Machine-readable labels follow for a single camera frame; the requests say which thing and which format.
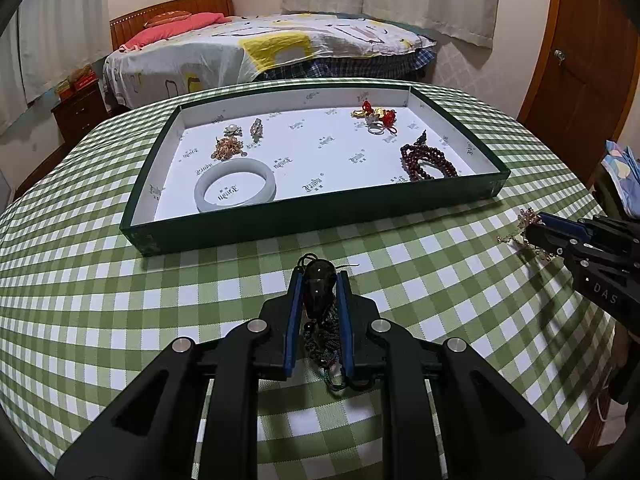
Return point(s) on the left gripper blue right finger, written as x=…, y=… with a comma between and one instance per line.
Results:
x=344, y=303

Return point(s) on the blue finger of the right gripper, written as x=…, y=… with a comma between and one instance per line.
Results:
x=548, y=240
x=569, y=228

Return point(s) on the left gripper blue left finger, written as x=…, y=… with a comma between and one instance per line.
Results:
x=295, y=309

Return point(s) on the pale jade bangle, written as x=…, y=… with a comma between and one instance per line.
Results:
x=234, y=183

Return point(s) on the crystal rhinestone brooch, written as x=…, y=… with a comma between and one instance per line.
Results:
x=257, y=130

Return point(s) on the small red gold charm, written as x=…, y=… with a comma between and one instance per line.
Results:
x=367, y=110

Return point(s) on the pearl flower brooch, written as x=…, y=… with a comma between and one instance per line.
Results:
x=233, y=130

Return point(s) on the gold ingot red tassel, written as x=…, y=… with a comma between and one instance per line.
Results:
x=388, y=119

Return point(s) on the green jewelry tray box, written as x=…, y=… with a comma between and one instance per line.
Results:
x=331, y=169

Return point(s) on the brown wooden door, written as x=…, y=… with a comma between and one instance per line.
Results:
x=584, y=82

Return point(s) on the green checkered tablecloth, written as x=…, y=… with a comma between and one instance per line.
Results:
x=82, y=312

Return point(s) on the bed with patterned quilt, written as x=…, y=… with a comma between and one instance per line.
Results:
x=278, y=46

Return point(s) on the dark wooden nightstand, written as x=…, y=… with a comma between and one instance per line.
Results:
x=77, y=115

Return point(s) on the red pillow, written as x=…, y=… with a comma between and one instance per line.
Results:
x=172, y=27

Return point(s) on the red boxes on nightstand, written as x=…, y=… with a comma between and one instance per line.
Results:
x=77, y=80

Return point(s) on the orange patterned pillow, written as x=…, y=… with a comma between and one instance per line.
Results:
x=166, y=18

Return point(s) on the wooden headboard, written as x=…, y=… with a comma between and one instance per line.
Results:
x=128, y=25

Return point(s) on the left white curtain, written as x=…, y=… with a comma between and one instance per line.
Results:
x=42, y=43

